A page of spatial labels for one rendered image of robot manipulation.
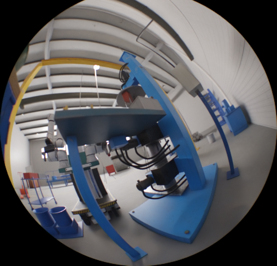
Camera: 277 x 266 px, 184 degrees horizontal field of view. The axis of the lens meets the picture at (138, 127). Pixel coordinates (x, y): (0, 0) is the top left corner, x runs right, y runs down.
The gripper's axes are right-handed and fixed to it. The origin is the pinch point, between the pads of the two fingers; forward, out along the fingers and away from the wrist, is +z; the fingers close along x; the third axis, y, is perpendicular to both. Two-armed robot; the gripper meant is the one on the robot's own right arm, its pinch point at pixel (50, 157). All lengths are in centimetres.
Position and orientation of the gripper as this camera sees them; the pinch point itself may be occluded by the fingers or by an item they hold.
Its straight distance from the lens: 96.4
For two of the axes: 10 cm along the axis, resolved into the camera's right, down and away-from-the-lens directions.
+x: -6.9, 1.8, -7.1
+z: 6.5, 6.0, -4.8
